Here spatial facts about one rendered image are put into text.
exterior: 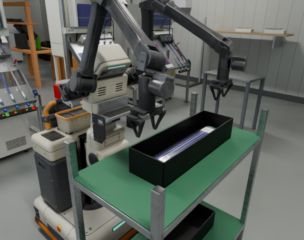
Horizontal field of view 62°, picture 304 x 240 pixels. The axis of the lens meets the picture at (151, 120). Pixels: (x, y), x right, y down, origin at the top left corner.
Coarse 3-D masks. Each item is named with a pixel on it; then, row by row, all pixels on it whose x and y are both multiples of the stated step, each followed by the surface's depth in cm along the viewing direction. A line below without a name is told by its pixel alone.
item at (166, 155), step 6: (210, 126) 134; (198, 132) 126; (204, 132) 127; (186, 138) 120; (192, 138) 120; (198, 138) 121; (180, 144) 114; (186, 144) 114; (168, 150) 109; (174, 150) 109; (180, 150) 109; (162, 156) 104; (168, 156) 104
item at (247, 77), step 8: (208, 72) 361; (216, 72) 362; (232, 72) 364; (240, 72) 365; (240, 80) 327; (248, 80) 319; (256, 80) 331; (264, 80) 348; (248, 88) 322; (216, 96) 408; (216, 104) 411; (256, 104) 362; (216, 112) 415; (256, 112) 365; (240, 120) 341; (256, 120) 370; (240, 128) 344
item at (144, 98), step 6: (138, 96) 83; (144, 96) 81; (150, 96) 81; (138, 102) 84; (144, 102) 82; (150, 102) 82; (132, 108) 83; (138, 108) 83; (144, 108) 82; (150, 108) 83; (156, 108) 84; (144, 114) 80
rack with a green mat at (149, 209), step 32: (192, 96) 155; (128, 160) 109; (224, 160) 111; (256, 160) 139; (96, 192) 89; (128, 192) 90; (160, 192) 67; (192, 192) 90; (160, 224) 71; (224, 224) 156
